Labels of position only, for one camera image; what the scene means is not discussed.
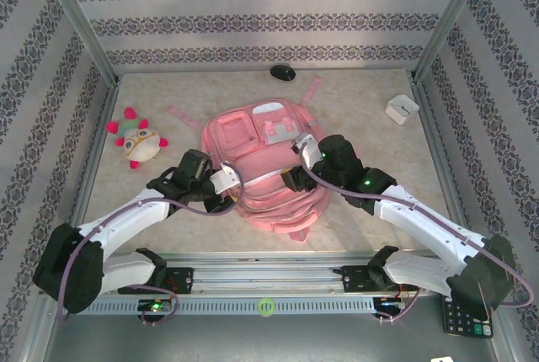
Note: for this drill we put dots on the black desk calculator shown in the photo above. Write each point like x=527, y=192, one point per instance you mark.
x=459, y=322

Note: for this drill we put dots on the small controller circuit board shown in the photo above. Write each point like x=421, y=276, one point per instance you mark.
x=389, y=304
x=156, y=306

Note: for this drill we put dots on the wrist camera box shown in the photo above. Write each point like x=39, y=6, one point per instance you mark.
x=223, y=179
x=309, y=151

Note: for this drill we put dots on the black computer mouse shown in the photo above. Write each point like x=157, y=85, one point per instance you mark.
x=282, y=72

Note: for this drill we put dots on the round plush toy pink spikes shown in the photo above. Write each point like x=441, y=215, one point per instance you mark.
x=141, y=145

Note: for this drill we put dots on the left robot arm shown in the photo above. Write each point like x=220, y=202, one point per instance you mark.
x=126, y=219

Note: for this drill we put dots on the aluminium frame post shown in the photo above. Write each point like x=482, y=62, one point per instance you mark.
x=71, y=12
x=450, y=12

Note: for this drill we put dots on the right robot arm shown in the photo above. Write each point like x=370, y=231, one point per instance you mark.
x=421, y=219

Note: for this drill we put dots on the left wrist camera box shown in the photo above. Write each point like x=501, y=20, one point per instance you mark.
x=223, y=179

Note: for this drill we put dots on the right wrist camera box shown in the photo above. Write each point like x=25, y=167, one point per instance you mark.
x=309, y=151

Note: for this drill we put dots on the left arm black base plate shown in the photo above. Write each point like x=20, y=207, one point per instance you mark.
x=181, y=280

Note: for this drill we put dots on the aluminium mounting rail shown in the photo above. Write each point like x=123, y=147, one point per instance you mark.
x=269, y=278

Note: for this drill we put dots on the small white card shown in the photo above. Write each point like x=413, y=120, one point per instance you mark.
x=442, y=359

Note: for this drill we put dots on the pink school backpack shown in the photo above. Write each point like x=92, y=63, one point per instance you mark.
x=269, y=206

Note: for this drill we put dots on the aluminium side rail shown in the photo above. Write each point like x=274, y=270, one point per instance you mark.
x=97, y=134
x=438, y=147

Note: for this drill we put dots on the white square alarm clock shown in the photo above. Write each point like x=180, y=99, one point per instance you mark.
x=402, y=108

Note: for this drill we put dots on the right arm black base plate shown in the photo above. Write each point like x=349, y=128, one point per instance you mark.
x=353, y=280

